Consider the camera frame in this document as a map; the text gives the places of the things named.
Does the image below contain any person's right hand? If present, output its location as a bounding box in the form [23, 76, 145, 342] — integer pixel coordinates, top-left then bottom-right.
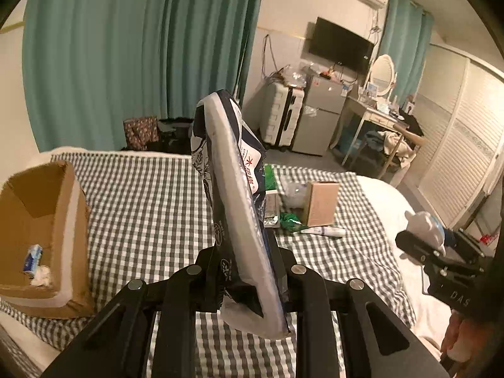
[440, 313, 475, 363]

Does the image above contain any silver blister pack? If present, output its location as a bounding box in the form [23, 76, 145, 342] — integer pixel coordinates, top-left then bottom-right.
[265, 190, 281, 228]

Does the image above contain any patterned gift bag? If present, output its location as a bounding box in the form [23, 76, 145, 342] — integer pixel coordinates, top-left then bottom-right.
[123, 116, 159, 151]

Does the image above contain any white duvet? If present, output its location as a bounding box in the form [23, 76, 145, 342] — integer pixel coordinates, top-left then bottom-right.
[354, 173, 453, 347]

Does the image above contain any green packet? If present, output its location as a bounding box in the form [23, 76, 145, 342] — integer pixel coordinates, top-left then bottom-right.
[263, 163, 304, 232]

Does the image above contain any white and blue bear toy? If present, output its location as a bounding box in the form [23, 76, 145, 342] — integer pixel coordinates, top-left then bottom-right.
[405, 210, 447, 256]

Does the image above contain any small brown carton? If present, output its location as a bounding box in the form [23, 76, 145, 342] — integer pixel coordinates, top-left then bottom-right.
[301, 181, 340, 227]

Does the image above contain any narrow green curtain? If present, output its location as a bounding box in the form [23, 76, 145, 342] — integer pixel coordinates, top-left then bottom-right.
[380, 0, 434, 103]

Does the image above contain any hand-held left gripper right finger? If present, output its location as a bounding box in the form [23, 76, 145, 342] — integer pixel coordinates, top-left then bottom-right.
[272, 246, 451, 378]

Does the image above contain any wooden chair with clothes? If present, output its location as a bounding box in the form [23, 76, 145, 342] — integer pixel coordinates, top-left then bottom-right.
[380, 126, 428, 178]

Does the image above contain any black wall television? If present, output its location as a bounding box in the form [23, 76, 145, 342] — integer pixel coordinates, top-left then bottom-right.
[308, 17, 375, 75]

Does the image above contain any crumpled clear plastic bag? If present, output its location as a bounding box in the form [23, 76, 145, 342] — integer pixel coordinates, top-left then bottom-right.
[281, 65, 312, 87]

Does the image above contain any white tube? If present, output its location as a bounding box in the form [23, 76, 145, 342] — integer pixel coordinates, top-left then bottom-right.
[301, 226, 347, 239]

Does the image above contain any grey small fridge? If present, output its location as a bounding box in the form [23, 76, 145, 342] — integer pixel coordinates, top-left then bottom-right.
[291, 75, 347, 157]

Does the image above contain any large cardboard box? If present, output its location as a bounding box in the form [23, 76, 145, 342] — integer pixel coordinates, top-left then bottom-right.
[0, 161, 95, 319]

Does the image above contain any white suitcase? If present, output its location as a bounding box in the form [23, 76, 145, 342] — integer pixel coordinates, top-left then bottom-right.
[252, 83, 306, 146]

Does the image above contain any floral print tissue pack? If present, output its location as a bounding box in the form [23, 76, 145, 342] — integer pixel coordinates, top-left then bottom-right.
[190, 90, 292, 339]

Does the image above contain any oval white mirror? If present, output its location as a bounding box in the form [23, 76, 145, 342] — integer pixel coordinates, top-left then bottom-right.
[368, 54, 395, 97]

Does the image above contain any small blue white tissue packet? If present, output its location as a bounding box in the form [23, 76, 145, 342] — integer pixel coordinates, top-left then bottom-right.
[21, 244, 44, 274]

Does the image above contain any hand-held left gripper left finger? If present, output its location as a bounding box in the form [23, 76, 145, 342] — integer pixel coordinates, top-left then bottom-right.
[39, 246, 219, 378]

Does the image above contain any white louvered wardrobe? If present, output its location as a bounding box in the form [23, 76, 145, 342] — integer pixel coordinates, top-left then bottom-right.
[394, 43, 504, 241]

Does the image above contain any checkered bed sheet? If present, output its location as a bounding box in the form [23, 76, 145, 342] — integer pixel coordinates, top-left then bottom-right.
[0, 153, 418, 378]

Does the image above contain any wide green curtain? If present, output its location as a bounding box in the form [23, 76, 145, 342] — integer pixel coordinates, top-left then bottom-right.
[21, 0, 266, 154]

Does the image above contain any black bag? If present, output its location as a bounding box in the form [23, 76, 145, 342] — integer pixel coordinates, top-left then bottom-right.
[157, 117, 195, 154]

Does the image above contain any white dressing table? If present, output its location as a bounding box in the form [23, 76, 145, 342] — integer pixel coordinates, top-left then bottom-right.
[331, 94, 410, 178]

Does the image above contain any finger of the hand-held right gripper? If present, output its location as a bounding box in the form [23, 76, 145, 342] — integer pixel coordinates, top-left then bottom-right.
[396, 230, 445, 264]

